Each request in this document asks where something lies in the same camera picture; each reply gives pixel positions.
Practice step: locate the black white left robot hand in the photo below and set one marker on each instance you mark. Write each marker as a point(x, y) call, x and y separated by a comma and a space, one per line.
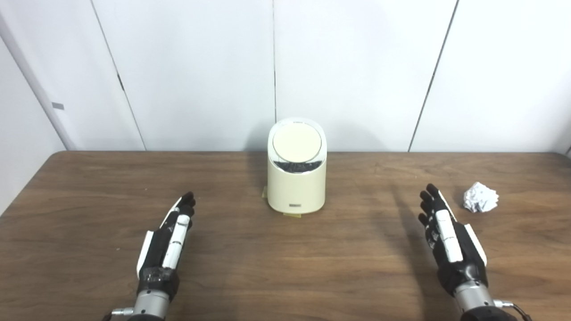
point(156, 254)

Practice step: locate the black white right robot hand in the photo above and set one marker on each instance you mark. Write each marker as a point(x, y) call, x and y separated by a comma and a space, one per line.
point(464, 263)

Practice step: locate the white paper ball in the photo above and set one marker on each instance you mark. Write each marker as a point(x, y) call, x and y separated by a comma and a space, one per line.
point(480, 197)

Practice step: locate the round cream bin lid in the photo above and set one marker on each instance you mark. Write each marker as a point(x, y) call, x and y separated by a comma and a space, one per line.
point(296, 142)

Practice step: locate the black bin liner bag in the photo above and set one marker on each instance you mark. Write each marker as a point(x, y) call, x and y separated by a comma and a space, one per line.
point(296, 166)

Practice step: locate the cream-colored plastic bin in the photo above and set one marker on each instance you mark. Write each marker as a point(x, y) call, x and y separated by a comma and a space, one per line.
point(296, 189)

